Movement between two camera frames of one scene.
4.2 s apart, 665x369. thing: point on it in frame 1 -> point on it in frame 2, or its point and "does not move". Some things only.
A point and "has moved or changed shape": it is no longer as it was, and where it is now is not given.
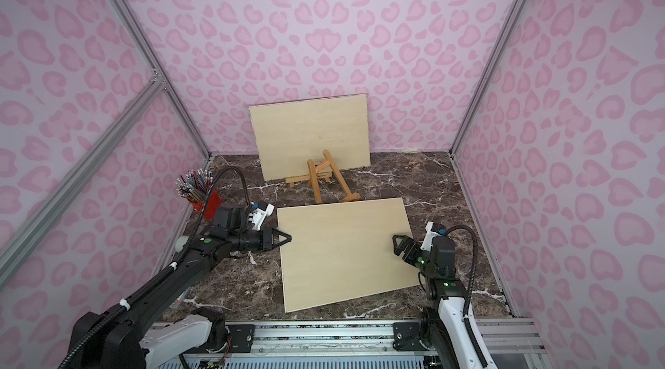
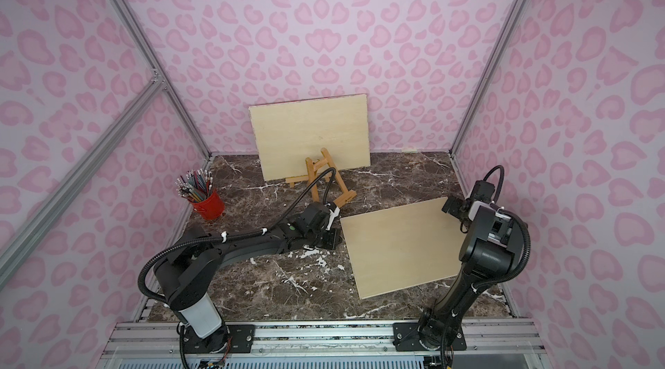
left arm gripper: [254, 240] -> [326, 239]
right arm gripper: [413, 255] -> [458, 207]
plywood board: [291, 133] does not move
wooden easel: [326, 176] does not move
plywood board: [343, 251] has moved or changed shape
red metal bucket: [213, 201] does not move
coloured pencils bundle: [195, 185] does not move
